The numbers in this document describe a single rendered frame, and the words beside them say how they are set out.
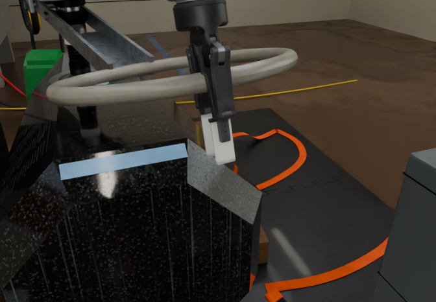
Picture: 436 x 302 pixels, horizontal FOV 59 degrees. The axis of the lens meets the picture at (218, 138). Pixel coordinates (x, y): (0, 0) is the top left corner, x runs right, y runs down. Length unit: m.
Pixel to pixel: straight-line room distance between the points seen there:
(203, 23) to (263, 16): 6.44
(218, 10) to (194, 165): 0.54
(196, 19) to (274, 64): 0.16
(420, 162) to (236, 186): 0.47
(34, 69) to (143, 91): 2.42
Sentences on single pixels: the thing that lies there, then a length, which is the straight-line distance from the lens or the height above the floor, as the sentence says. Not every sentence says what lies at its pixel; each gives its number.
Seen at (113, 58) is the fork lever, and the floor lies 0.97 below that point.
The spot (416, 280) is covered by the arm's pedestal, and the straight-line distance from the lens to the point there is 1.16.
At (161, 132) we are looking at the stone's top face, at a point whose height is 0.80.
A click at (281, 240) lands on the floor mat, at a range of 1.88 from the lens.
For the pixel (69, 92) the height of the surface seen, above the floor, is 1.05.
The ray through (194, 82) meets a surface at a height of 1.08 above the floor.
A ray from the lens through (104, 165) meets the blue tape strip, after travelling 0.96.
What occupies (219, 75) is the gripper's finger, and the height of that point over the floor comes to 1.10.
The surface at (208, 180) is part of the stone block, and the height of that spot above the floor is 0.70.
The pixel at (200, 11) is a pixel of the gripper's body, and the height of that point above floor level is 1.17.
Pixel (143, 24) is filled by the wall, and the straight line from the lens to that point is 6.34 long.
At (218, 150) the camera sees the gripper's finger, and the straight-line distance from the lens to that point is 0.57.
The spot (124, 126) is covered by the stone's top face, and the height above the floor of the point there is 0.80.
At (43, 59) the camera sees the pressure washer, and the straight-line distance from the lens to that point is 2.96.
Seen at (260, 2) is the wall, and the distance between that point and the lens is 6.91.
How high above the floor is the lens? 1.25
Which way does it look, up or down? 27 degrees down
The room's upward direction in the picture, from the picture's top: straight up
